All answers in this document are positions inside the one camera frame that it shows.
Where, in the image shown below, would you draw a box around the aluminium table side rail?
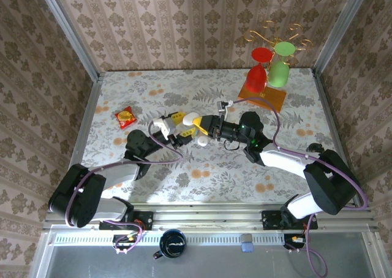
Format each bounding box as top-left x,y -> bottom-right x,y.
67,74 -> 104,175
311,68 -> 361,205

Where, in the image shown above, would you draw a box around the aluminium front rail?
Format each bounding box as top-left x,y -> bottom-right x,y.
42,201 -> 379,232

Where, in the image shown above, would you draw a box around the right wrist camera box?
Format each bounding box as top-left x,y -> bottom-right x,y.
216,99 -> 234,117

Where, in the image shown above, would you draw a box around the aluminium frame post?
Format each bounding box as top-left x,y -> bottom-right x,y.
36,0 -> 101,82
312,0 -> 373,77

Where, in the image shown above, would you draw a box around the green plastic wine glass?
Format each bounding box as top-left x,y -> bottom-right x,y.
267,41 -> 296,88

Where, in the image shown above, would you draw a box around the white rectangular earbud case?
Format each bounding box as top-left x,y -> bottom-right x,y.
183,111 -> 199,127

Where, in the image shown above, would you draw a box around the slotted cable duct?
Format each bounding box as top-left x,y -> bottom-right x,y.
53,232 -> 287,246

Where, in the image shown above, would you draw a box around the red plastic wine glass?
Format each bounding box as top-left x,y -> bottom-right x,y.
246,47 -> 274,94

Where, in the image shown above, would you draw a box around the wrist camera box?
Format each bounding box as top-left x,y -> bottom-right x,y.
216,99 -> 234,117
152,115 -> 173,140

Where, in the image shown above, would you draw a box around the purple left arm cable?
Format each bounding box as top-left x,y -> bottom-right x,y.
66,118 -> 184,256

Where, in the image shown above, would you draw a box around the red snack packet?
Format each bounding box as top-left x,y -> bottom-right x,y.
115,105 -> 138,130

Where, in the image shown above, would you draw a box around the black mug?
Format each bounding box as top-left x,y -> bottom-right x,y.
153,228 -> 187,260

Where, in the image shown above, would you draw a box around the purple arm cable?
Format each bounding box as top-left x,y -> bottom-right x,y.
66,118 -> 184,256
228,96 -> 368,277

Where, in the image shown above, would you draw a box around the grey metal panel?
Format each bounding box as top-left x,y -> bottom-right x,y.
29,230 -> 386,278

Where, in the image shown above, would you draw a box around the gold rack with orange base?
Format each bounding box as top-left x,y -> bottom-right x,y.
238,20 -> 314,113

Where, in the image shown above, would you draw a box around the small blue grey box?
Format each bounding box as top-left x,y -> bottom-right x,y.
240,233 -> 255,254

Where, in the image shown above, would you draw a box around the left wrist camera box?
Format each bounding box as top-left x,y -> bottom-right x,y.
152,115 -> 173,140

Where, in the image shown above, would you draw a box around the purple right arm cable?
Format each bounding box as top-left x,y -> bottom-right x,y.
228,96 -> 368,277

